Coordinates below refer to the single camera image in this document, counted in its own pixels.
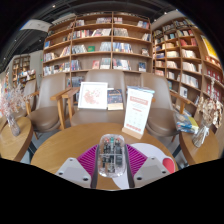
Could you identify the white sign on wooden stand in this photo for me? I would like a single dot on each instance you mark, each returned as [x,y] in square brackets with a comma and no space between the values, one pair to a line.
[137,110]

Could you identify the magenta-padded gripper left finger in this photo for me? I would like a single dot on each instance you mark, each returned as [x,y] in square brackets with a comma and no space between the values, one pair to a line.
[71,168]

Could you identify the white hanging ceiling panel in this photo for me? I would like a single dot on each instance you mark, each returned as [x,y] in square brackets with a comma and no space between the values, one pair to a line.
[35,25]

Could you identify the glass vase with dried flowers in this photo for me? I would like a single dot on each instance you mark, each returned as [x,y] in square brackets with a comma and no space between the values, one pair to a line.
[200,136]
[13,126]

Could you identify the stack of colourful books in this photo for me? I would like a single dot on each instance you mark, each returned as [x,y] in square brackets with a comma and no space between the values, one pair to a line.
[186,123]

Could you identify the curved wooden bookshelf with books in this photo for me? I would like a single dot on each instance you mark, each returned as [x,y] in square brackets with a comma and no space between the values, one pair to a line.
[180,56]

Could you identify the wide wooden bookshelf with books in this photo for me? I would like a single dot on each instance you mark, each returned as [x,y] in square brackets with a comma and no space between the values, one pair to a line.
[96,43]

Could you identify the dark book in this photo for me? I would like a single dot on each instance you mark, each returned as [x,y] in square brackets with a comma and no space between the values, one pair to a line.
[115,98]

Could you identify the white mouse pad, red rest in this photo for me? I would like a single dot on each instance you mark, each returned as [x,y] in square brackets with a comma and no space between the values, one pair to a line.
[150,150]

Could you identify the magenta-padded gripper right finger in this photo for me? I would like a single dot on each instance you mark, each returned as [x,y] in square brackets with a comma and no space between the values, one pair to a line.
[153,168]

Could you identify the transparent computer mouse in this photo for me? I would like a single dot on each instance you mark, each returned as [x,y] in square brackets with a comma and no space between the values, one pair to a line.
[111,156]

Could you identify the white framed picture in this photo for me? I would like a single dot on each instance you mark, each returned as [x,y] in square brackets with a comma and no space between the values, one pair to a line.
[92,95]

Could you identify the round wooden side table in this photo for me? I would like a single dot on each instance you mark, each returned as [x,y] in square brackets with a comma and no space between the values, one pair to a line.
[200,153]
[15,143]

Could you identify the beige armchair with wooden arms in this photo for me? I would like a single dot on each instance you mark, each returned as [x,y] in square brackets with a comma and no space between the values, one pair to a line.
[50,96]
[160,100]
[100,75]

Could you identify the small wooden bookshelf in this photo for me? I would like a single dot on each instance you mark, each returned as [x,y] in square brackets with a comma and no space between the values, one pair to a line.
[21,66]

